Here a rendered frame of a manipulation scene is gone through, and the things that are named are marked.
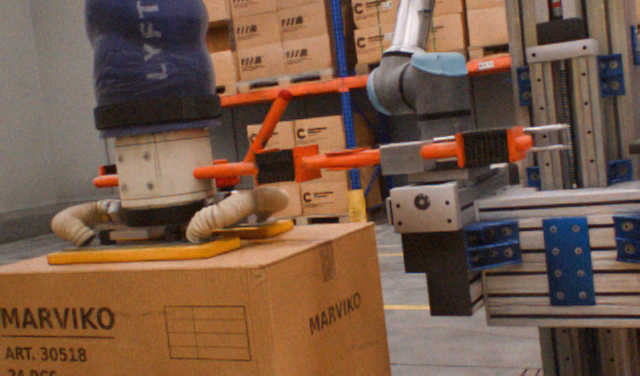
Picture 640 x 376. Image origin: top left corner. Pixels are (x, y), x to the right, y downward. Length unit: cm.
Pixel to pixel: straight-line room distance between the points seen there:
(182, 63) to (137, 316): 43
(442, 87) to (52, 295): 89
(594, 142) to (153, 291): 97
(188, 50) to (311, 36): 786
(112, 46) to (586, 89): 96
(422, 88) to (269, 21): 779
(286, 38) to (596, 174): 779
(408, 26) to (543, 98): 36
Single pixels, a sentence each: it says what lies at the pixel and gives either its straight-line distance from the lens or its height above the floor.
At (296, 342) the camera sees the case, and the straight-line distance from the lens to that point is 132.
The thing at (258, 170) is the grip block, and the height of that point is 108.
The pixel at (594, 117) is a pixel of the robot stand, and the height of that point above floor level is 109.
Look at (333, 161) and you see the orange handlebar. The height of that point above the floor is 108.
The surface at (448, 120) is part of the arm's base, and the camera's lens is 182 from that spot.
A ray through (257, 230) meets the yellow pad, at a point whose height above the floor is 97.
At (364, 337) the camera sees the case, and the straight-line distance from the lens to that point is 153.
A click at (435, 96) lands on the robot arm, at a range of 183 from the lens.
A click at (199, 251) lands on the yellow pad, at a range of 137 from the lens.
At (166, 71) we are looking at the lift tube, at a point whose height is 126.
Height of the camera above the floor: 114
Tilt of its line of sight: 3 degrees down
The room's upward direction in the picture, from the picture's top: 7 degrees counter-clockwise
